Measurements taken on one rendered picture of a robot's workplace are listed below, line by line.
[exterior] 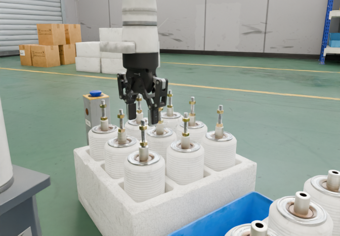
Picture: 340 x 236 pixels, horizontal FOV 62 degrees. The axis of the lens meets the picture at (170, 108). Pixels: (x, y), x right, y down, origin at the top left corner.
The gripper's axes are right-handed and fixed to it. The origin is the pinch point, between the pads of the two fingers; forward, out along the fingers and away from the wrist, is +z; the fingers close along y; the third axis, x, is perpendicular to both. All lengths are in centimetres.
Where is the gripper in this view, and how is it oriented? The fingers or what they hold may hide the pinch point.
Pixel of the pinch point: (141, 117)
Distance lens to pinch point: 62.2
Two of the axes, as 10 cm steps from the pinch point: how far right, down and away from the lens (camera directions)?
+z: 0.0, 9.7, 2.6
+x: -6.8, 1.9, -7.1
